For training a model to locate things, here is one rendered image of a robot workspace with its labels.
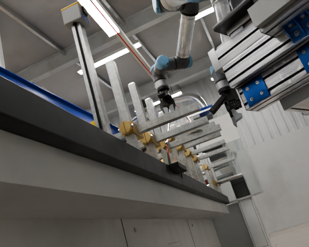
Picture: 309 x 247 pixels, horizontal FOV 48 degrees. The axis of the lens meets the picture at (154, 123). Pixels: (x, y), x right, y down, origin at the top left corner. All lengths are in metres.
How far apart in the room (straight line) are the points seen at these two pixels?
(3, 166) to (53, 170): 0.15
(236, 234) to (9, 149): 3.65
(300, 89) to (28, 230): 0.97
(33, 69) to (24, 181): 7.84
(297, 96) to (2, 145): 0.99
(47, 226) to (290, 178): 9.52
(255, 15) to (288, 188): 9.30
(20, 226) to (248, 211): 3.27
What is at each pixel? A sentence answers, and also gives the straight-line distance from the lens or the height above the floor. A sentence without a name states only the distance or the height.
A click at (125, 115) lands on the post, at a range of 1.36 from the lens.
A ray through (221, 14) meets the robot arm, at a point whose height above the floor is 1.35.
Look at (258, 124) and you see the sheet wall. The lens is 10.64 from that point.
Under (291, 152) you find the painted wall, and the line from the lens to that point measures 10.42.
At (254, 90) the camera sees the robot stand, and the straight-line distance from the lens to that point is 1.29.
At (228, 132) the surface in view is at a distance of 4.12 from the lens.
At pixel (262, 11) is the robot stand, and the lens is 1.14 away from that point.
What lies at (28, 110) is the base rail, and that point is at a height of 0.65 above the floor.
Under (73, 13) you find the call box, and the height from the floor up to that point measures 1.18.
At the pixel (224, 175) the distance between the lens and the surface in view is 4.04.
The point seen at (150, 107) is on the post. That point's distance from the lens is 1.89.
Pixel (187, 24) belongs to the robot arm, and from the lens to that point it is 1.87.
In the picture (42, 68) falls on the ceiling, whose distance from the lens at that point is 8.33.
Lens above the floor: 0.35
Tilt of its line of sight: 20 degrees up
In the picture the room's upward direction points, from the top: 17 degrees counter-clockwise
